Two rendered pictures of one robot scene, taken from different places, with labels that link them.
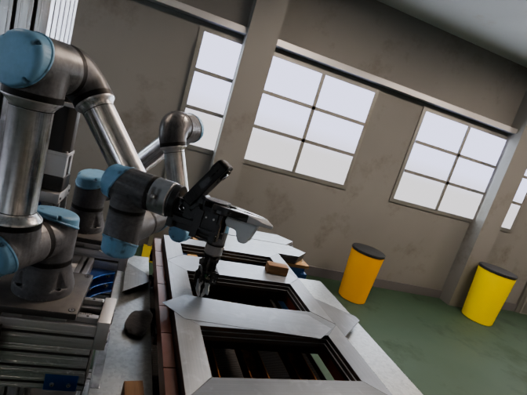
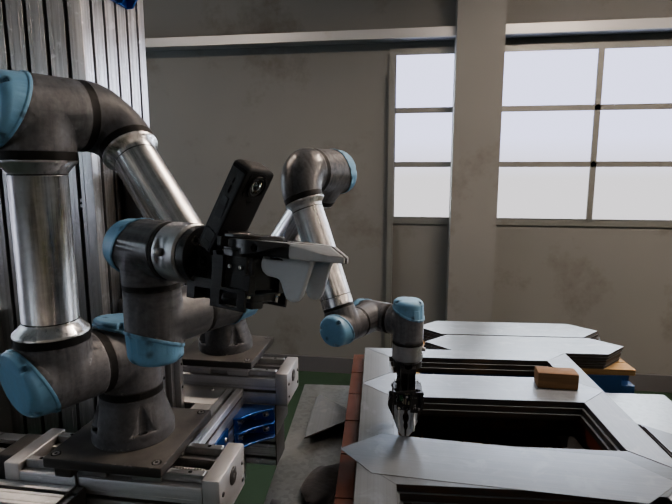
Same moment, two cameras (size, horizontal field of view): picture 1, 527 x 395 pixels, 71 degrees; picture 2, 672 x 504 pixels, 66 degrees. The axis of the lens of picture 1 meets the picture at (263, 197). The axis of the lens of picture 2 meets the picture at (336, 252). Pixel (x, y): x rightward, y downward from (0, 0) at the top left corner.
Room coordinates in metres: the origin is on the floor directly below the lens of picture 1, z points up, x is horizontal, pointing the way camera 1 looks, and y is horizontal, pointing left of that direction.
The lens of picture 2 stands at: (0.25, -0.25, 1.54)
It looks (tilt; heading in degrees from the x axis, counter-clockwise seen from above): 9 degrees down; 26
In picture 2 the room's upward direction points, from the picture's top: straight up
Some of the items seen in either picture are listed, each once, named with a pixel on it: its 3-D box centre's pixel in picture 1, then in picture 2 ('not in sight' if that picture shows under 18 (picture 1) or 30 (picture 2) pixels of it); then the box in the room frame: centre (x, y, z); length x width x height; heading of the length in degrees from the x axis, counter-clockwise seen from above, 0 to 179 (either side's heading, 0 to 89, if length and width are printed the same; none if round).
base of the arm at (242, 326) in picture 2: (85, 215); (225, 329); (1.39, 0.66, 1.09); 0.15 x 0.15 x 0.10
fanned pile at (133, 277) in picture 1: (136, 277); (329, 414); (1.76, 0.51, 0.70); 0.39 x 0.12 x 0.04; 21
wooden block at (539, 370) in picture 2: (276, 268); (555, 377); (1.95, -0.19, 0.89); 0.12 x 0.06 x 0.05; 107
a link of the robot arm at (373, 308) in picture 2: not in sight; (369, 316); (1.43, 0.24, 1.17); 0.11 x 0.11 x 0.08; 79
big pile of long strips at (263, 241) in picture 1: (249, 242); (514, 342); (2.46, 0.00, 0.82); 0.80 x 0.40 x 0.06; 111
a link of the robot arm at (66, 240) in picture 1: (51, 232); (125, 349); (0.91, 0.52, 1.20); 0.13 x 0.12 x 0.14; 172
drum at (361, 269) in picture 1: (360, 273); not in sight; (4.09, -1.33, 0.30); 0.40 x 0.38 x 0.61; 17
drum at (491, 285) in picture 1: (487, 294); not in sight; (4.63, -3.16, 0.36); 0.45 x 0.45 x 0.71
